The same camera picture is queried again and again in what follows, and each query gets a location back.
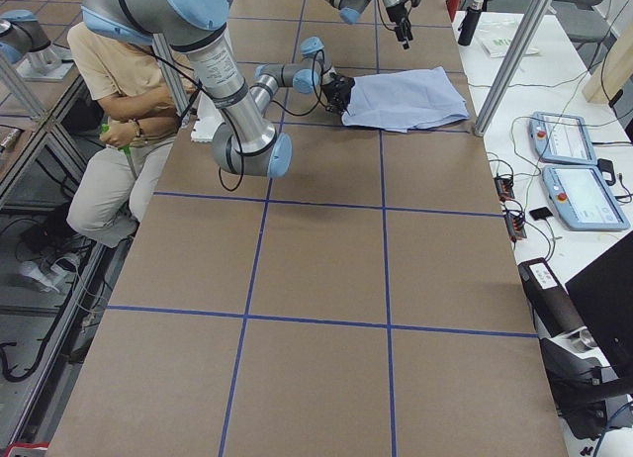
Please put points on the aluminium profile post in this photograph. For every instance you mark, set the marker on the aluminium profile post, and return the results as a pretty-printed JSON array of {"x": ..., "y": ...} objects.
[{"x": 525, "y": 32}]

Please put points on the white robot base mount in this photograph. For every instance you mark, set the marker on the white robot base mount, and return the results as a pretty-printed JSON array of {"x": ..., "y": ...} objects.
[{"x": 208, "y": 119}]

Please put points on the black monitor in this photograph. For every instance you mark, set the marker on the black monitor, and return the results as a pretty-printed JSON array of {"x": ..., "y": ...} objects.
[{"x": 602, "y": 295}]

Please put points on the black orange usb hub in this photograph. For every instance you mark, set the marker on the black orange usb hub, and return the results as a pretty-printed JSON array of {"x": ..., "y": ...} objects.
[
  {"x": 504, "y": 187},
  {"x": 515, "y": 225}
]

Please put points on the grey teach pendant with red button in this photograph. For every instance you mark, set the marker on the grey teach pendant with red button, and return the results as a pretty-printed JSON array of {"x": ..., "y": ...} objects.
[{"x": 582, "y": 199}]

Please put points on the clear bag with green print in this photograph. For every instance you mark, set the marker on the clear bag with green print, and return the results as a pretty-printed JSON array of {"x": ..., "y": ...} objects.
[{"x": 496, "y": 37}]

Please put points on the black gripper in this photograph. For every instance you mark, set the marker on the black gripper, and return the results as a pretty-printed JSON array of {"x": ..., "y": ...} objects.
[
  {"x": 340, "y": 89},
  {"x": 397, "y": 15}
]

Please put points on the green handled metal stick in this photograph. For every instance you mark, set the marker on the green handled metal stick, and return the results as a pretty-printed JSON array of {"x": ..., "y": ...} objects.
[{"x": 127, "y": 152}]

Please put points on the person's right hand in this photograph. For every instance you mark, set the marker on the person's right hand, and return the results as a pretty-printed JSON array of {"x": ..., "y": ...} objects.
[{"x": 118, "y": 135}]

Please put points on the blue striped button shirt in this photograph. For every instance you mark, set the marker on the blue striped button shirt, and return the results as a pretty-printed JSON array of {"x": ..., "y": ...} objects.
[{"x": 417, "y": 99}]

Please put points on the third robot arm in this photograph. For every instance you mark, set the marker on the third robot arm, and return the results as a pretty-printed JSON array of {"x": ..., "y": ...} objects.
[{"x": 25, "y": 44}]

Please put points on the black box with white label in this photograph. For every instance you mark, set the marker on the black box with white label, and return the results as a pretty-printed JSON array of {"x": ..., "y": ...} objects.
[{"x": 548, "y": 297}]

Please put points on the black steel-capped water bottle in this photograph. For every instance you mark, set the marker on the black steel-capped water bottle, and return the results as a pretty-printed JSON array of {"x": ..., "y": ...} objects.
[{"x": 470, "y": 22}]

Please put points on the aluminium frame rack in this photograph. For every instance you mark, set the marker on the aluminium frame rack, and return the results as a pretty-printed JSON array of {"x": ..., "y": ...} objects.
[{"x": 37, "y": 108}]

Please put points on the seated person in beige shirt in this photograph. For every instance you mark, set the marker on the seated person in beige shirt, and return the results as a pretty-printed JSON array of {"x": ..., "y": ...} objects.
[{"x": 128, "y": 84}]

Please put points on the black power adapter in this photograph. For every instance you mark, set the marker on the black power adapter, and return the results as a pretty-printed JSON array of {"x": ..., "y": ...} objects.
[{"x": 606, "y": 168}]

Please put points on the brown paper table cover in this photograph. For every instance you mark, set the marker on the brown paper table cover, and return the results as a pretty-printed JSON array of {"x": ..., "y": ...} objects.
[{"x": 365, "y": 304}]

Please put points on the black machine with steel cup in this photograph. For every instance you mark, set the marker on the black machine with steel cup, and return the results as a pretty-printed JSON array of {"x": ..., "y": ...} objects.
[{"x": 589, "y": 395}]

